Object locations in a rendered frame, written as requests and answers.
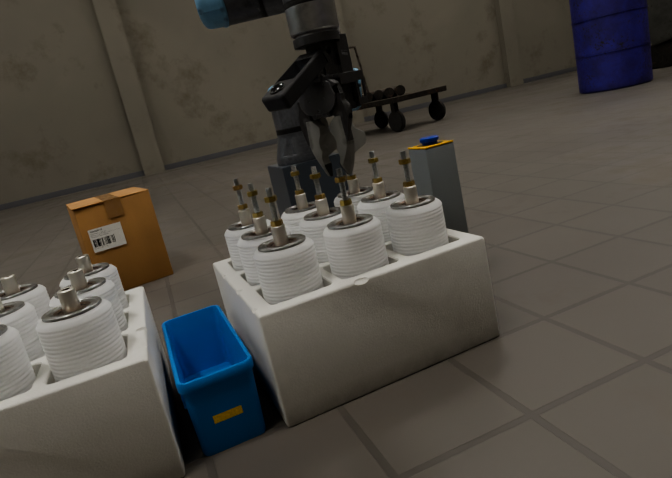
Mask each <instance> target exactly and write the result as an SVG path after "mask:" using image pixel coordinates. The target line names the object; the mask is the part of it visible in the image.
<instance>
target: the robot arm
mask: <svg viewBox="0 0 672 478"><path fill-rule="evenodd" d="M195 4H196V8H197V11H198V14H199V16H200V19H201V21H202V23H203V24H204V26H205V27H207V28H208V29H216V28H221V27H225V28H227V27H229V26H230V25H234V24H239V23H243V22H247V21H251V20H255V19H260V18H264V17H269V16H273V15H277V14H281V13H285V14H286V18H287V23H288V27H289V32H290V36H291V38H292V39H295V40H293V45H294V49H295V50H305V49H306V53H307V54H303V55H300V56H299V57H298V58H297V59H296V60H295V61H294V62H293V63H292V65H291V66H290V67H289V68H288V69H287V70H286V71H285V73H284V74H283V75H282V76H281V77H280V78H279V79H278V81H277V82H276V83H275V84H274V85H273V86H271V87H270V88H269V89H268V91H267V93H266V94H265V95H264V96H263V98H262V102H263V104H264V105H265V107H266V108H267V110H268V111H269V112H271V113H272V117H273V121H274V125H275V129H276V133H277V138H278V144H277V163H278V166H286V165H292V164H297V163H302V162H306V161H310V160H314V159H317V161H318V162H319V164H320V165H321V167H322V168H323V170H324V171H325V172H326V174H327V175H328V176H333V170H332V163H331V162H330V160H329V155H330V154H331V153H332V152H334V151H335V150H336V149H337V151H338V153H339V155H340V165H341V167H342V168H343V169H344V171H345V172H346V173H347V174H348V175H349V174H352V171H353V167H354V161H355V152H356V151H357V150H358V149H360V148H361V147H362V146H363V145H364V144H365V143H366V135H365V133H364V132H363V131H362V130H360V129H357V128H355V127H354V125H353V122H352V120H353V113H352V111H356V110H358V109H359V108H360V107H361V105H362V104H365V103H369V102H368V97H367V92H366V87H365V82H364V77H363V72H362V70H358V69H357V68H353V66H352V62H351V57H350V52H349V47H348V42H347V37H346V33H344V34H341V33H340V28H339V22H338V17H337V12H336V7H335V2H334V0H195ZM360 79H361V80H360ZM361 82H362V87H363V92H364V96H363V97H362V90H361ZM331 116H334V117H333V119H332V121H331V123H330V125H329V127H328V122H327V120H326V117H331ZM329 128H330V131H331V132H330V131H329Z"/></svg>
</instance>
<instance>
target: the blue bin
mask: <svg viewBox="0 0 672 478"><path fill-rule="evenodd" d="M161 327H162V331H163V335H164V339H165V343H166V347H167V351H168V356H169V360H170V364H171V368H172V372H173V376H174V380H175V385H176V388H177V391H178V393H179V394H180V395H181V399H182V402H183V405H184V408H185V409H187V410H188V412H189V415H190V418H191V421H192V423H193V426H194V429H195V432H196V434H197V437H198V440H199V443H200V446H201V448H202V451H203V453H204V455H205V456H212V455H215V454H217V453H219V452H222V451H224V450H226V449H229V448H231V447H233V446H235V445H238V444H240V443H242V442H245V441H247V440H249V439H252V438H254V437H256V436H259V435H261V434H263V433H264V432H265V430H266V425H265V421H264V417H263V413H262V408H261V404H260V400H259V396H258V391H257V387H256V383H255V379H254V374H253V370H252V368H253V366H254V363H253V359H252V356H251V354H250V353H249V351H248V350H247V348H246V346H245V345H244V343H243V342H242V340H241V339H240V337H239V336H238V334H237V333H236V331H235V329H234V328H233V326H232V325H231V323H230V322H229V320H228V319H227V317H226V315H225V314H224V312H223V311H222V309H221V308H220V306H218V305H212V306H209V307H206V308H203V309H200V310H197V311H194V312H191V313H188V314H185V315H182V316H179V317H176V318H173V319H170V320H167V321H165V322H164V323H162V326H161Z"/></svg>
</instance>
